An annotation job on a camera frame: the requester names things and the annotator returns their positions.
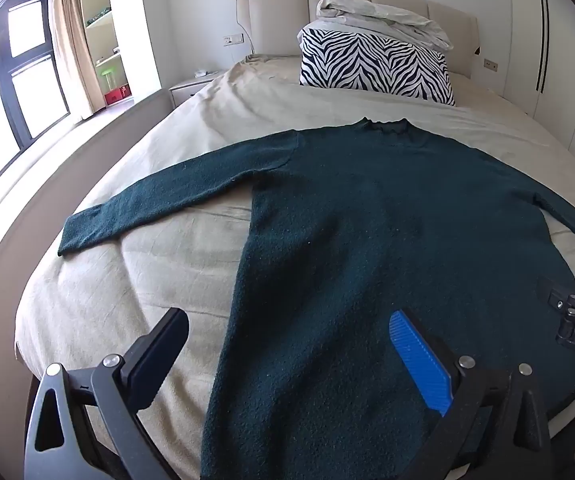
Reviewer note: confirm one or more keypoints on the beige curtain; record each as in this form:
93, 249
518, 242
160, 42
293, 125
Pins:
69, 45

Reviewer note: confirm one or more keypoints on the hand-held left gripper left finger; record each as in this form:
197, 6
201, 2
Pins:
161, 356

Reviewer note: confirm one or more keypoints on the black framed window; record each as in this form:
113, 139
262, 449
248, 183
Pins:
27, 70

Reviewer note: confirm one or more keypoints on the zebra print pillow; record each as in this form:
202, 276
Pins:
375, 62

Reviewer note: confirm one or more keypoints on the white nightstand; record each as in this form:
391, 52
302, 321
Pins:
192, 87

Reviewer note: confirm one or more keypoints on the white wardrobe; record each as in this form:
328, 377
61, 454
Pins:
562, 35

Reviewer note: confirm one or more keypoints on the crumpled pale grey duvet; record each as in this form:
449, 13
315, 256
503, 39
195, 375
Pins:
382, 17

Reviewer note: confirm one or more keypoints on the bed with beige sheet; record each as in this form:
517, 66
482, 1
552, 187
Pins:
267, 102

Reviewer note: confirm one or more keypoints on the red box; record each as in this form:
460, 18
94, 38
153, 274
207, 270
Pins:
116, 96

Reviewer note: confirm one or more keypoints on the beige padded headboard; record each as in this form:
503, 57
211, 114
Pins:
272, 15

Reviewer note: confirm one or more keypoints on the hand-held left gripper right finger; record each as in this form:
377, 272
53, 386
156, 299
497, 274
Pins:
417, 356

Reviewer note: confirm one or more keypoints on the small white nightstand object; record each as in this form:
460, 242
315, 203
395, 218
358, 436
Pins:
205, 73

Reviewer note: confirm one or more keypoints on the green shelf item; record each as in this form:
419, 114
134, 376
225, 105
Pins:
106, 77

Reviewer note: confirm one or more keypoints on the white wall socket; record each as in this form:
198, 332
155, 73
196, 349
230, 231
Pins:
491, 64
233, 40

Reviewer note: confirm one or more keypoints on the cream open wall shelf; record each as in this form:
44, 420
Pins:
104, 20

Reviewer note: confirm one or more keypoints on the dark teal knit sweater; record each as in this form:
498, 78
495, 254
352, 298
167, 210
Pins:
367, 220

